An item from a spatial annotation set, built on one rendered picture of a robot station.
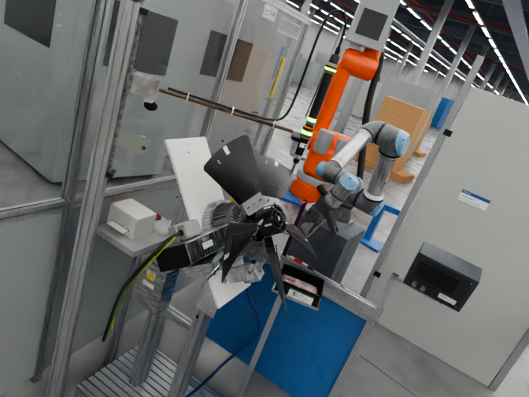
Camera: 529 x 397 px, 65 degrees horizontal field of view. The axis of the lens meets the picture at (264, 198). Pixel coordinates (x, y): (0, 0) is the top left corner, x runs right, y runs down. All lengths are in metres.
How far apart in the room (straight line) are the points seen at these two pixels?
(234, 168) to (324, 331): 1.08
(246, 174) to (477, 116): 2.12
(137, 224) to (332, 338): 1.13
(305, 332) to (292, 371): 0.26
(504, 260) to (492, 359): 0.79
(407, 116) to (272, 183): 7.97
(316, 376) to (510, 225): 1.81
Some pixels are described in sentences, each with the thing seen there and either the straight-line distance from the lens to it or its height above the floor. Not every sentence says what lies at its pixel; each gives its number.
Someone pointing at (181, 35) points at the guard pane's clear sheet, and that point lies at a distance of 1.99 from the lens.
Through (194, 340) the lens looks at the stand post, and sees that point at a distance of 1.95.
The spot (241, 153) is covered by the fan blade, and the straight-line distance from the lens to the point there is 1.55.
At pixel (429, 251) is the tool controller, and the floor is 1.24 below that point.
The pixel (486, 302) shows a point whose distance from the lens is 3.59.
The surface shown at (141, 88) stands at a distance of 1.55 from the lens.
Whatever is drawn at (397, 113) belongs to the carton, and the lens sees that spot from 9.72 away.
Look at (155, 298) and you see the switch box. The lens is 1.87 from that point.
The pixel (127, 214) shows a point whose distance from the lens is 1.89.
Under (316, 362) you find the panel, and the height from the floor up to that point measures 0.40.
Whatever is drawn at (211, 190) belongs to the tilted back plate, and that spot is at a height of 1.18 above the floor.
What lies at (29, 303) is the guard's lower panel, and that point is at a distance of 2.05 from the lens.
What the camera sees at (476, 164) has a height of 1.52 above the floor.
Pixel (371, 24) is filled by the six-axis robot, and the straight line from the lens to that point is 5.54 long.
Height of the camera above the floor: 1.82
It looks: 20 degrees down
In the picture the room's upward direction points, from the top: 20 degrees clockwise
